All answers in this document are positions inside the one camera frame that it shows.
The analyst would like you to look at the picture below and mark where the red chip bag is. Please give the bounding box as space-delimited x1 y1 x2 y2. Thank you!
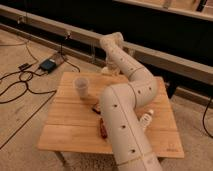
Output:
99 118 107 139

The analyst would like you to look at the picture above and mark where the white sponge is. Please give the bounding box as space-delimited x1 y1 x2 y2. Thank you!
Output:
101 67 110 75

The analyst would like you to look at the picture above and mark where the clear plastic cup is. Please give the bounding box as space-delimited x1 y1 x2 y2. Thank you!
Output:
74 77 89 99

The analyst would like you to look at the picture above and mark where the red and black snack bar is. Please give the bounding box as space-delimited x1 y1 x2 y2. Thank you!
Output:
92 102 101 114

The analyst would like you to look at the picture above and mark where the black cable at right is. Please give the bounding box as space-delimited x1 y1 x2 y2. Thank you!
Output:
201 94 213 139

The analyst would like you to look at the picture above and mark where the metal table leg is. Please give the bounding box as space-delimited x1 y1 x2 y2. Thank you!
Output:
54 151 68 166

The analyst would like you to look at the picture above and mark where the white plastic bottle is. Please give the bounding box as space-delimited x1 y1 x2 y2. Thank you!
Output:
140 110 154 130

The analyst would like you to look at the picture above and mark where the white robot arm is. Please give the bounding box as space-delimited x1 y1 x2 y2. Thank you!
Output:
100 32 162 171

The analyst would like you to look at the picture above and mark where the black floor cable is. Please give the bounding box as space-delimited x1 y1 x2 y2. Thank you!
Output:
0 39 81 105

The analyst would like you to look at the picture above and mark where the blue power adapter box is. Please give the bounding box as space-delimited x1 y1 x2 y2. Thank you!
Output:
39 59 56 73

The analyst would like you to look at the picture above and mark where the wooden table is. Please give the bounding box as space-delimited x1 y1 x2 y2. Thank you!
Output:
38 72 184 158

